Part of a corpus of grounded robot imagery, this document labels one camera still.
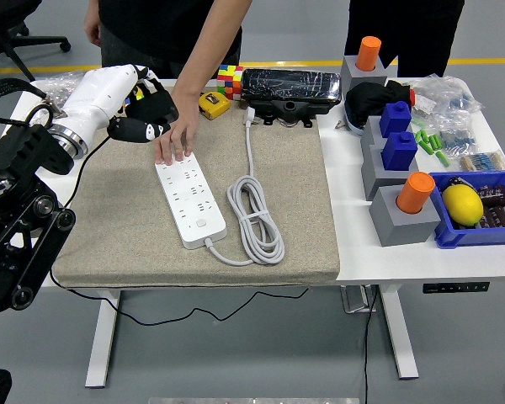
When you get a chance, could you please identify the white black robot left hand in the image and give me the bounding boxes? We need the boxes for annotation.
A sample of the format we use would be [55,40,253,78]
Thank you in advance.
[52,63,172,144]

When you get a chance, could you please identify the person's left hand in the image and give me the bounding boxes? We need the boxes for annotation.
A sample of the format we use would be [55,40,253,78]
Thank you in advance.
[154,93,201,166]

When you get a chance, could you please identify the person's right hand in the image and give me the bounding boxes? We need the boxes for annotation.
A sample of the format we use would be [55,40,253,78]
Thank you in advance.
[83,14,103,47]

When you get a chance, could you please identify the black plug adapter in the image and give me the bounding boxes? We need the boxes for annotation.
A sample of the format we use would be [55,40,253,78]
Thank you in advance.
[125,87,180,124]

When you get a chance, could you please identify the white power strip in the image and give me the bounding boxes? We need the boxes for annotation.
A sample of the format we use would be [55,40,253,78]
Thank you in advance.
[154,153,228,250]

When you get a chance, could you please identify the thin black adapter cord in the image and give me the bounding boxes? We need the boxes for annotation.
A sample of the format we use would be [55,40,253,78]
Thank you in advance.
[49,134,311,327]

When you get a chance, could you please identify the clear bag of screws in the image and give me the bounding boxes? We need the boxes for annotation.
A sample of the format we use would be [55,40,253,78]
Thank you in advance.
[33,71,86,106]

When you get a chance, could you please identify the yellow tape measure silver clip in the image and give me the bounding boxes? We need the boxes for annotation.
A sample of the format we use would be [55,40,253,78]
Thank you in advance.
[198,90,231,121]

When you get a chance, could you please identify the person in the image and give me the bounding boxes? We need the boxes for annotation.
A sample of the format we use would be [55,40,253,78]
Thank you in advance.
[343,0,466,79]
[98,0,244,80]

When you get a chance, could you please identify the black office chair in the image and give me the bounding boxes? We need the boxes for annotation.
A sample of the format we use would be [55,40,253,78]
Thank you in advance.
[0,0,72,83]

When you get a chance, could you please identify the grey-brown fabric mat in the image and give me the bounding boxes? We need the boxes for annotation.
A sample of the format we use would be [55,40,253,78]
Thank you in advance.
[51,86,342,290]

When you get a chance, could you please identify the black device wrapped in film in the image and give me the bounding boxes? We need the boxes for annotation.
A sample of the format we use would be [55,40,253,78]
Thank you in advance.
[240,67,343,129]

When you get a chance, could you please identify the white blue curved object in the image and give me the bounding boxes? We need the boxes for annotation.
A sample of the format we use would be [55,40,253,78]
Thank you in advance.
[344,104,366,136]

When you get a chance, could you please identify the black cloth bundle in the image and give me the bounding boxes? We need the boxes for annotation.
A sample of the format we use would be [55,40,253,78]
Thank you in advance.
[344,79,413,130]

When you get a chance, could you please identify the grey block round hole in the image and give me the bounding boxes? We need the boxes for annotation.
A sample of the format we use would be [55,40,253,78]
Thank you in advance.
[369,183,442,247]
[340,53,389,92]

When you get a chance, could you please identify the orange cylinder peg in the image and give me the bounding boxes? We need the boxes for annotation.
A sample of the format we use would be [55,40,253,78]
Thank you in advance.
[396,171,437,215]
[355,35,382,72]

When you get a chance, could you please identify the blue square peg block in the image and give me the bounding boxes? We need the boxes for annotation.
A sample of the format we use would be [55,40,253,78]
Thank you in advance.
[380,130,418,172]
[379,100,412,139]

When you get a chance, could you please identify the white table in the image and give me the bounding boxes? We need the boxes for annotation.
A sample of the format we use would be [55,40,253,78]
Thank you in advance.
[0,77,505,391]

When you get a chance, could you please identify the large clear plastic bag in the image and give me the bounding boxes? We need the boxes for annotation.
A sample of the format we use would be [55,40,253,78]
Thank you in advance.
[410,74,485,127]

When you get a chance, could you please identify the clear bag blue components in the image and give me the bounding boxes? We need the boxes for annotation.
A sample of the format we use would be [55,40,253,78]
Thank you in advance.
[437,124,479,157]

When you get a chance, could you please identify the yellow lemon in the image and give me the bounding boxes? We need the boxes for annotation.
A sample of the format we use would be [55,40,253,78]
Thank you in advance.
[441,184,485,224]

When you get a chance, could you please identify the clear bag of resistors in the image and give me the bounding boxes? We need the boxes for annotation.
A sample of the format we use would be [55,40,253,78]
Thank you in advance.
[458,149,505,173]

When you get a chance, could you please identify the blue plastic bin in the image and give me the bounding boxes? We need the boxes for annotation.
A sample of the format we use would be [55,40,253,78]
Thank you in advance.
[428,169,505,250]

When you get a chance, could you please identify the black table control panel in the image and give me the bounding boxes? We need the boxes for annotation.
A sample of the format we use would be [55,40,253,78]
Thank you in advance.
[423,281,491,295]

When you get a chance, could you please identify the dark brown capacitors pile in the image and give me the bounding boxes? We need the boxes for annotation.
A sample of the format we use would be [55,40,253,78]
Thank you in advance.
[477,184,505,229]

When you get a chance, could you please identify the white power strip cable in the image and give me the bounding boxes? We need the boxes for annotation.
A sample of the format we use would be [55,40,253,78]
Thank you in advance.
[204,104,286,268]

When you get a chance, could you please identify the silver metal bracket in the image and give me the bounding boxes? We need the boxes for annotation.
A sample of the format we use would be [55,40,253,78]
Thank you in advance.
[340,284,378,315]

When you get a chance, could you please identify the black hanging cable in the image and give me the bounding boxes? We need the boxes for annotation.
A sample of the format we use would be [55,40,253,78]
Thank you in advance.
[364,284,380,404]

